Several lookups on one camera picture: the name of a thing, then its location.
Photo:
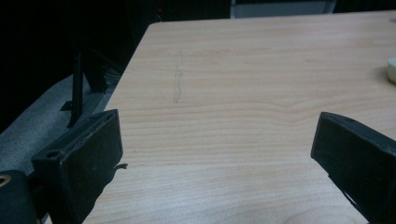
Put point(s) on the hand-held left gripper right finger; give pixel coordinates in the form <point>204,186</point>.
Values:
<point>358,155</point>

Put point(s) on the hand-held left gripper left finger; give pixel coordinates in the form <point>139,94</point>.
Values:
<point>84,155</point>

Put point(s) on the pale yellow cloth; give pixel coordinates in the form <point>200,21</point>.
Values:
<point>392,71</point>

